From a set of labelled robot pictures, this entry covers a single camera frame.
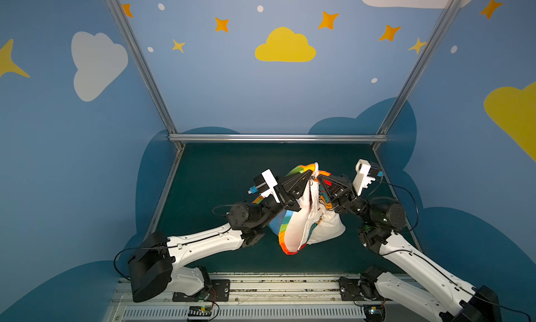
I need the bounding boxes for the rainbow white red children's jacket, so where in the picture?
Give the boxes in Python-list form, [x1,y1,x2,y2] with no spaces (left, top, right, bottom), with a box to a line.
[269,162,346,255]

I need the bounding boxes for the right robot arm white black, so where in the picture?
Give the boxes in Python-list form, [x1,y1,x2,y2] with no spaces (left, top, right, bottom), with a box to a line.
[318,175,502,321]

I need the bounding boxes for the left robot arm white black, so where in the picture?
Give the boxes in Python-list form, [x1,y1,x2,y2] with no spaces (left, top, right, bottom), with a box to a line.
[127,170,314,302]

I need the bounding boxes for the back horizontal aluminium bar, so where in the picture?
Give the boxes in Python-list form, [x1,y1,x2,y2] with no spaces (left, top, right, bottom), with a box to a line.
[168,133,388,143]

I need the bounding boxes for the green table mat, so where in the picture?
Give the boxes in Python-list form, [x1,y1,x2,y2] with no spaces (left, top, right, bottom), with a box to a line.
[157,143,402,274]

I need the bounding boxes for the right small circuit board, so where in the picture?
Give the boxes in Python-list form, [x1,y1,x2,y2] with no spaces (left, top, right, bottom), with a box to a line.
[363,305,386,322]

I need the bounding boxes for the small circuit board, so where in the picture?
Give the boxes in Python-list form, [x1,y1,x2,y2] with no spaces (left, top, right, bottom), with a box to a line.
[186,305,213,321]
[363,305,386,322]

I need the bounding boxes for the left small circuit board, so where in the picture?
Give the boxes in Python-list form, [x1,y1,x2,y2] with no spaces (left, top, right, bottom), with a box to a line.
[186,305,213,321]

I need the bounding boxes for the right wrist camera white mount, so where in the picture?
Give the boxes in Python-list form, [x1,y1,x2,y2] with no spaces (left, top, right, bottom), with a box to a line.
[353,159,383,196]

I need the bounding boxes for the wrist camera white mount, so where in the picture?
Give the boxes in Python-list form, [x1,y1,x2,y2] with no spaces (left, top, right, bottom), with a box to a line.
[353,159,383,196]
[248,169,280,203]

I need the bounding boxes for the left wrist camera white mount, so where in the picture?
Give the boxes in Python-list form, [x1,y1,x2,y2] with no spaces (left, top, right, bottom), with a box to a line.
[248,169,280,203]

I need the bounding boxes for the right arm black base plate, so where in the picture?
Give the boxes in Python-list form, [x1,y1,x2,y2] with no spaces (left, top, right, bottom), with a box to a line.
[338,277,385,302]

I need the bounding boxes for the aluminium mounting rail base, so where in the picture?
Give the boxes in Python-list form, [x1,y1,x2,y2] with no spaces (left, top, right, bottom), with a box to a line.
[102,273,466,322]

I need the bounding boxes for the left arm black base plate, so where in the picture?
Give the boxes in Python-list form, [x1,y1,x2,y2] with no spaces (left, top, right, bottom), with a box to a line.
[173,280,230,303]

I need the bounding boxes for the left aluminium frame post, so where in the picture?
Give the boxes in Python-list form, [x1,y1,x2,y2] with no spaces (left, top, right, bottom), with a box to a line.
[105,0,177,136]

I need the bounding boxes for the aluminium frame post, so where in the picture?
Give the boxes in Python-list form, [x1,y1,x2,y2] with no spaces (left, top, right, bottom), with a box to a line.
[105,0,177,136]
[371,0,463,152]

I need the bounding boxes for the right aluminium frame post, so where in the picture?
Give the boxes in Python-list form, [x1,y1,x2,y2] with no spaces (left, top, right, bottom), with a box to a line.
[371,0,463,152]

